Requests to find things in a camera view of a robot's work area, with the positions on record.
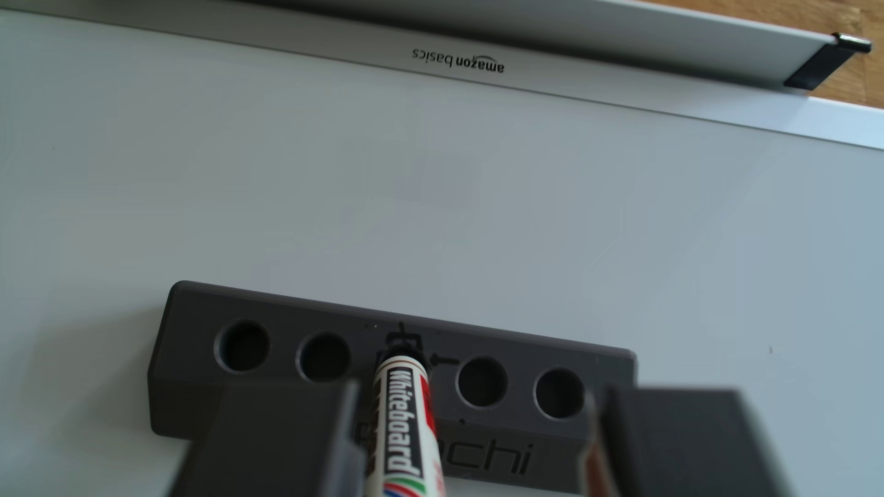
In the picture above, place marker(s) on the silver whiteboard pen tray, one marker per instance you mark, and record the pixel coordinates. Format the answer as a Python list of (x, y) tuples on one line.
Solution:
[(621, 31)]

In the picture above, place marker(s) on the whiteboard with silver frame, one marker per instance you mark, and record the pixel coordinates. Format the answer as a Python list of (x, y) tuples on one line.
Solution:
[(414, 193)]

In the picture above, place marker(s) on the grey Da Pinchi pen holder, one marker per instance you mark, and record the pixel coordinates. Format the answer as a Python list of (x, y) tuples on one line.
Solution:
[(193, 359)]

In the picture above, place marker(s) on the white whiteboard marker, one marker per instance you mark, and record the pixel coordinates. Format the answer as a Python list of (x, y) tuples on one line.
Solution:
[(400, 428)]

